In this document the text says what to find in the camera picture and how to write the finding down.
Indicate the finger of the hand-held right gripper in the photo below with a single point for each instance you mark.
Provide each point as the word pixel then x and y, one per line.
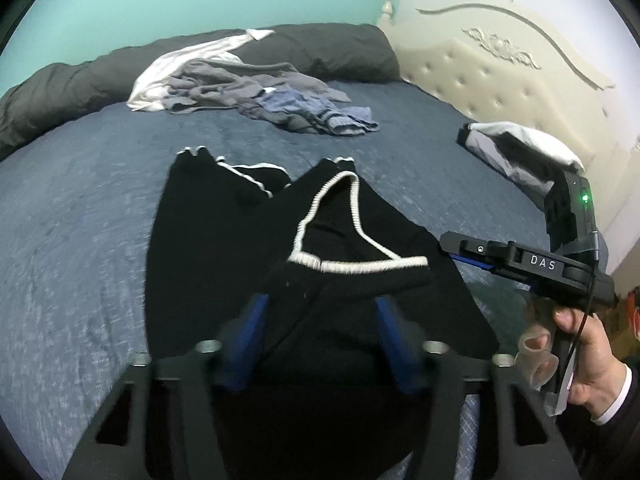
pixel 475 249

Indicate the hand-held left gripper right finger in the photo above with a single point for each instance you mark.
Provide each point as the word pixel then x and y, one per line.
pixel 392 345

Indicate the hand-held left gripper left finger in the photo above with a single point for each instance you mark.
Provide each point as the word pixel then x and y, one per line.
pixel 250 345

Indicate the black sweater with white trim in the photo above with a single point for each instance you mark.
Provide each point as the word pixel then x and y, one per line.
pixel 225 235

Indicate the person's right hand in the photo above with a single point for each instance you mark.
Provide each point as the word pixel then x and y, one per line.
pixel 597 360

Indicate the orange red package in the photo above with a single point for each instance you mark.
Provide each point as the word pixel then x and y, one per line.
pixel 636 310

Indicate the grey folded garment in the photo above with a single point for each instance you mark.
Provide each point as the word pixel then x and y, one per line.
pixel 487 152

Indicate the white folded garment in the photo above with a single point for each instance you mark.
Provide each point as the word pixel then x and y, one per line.
pixel 540 142

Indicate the cream tufted headboard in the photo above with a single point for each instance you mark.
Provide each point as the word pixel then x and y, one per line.
pixel 500 80

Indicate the blue bedspread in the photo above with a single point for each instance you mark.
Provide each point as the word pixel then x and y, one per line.
pixel 100 210

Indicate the blue checked garment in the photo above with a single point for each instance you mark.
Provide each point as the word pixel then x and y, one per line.
pixel 300 105

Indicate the grey crumpled garment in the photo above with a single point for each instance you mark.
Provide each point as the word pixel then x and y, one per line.
pixel 220 85

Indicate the white shirt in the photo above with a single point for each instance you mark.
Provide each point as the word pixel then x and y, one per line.
pixel 165 67

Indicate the dark grey duvet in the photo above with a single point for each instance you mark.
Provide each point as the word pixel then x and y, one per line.
pixel 75 90

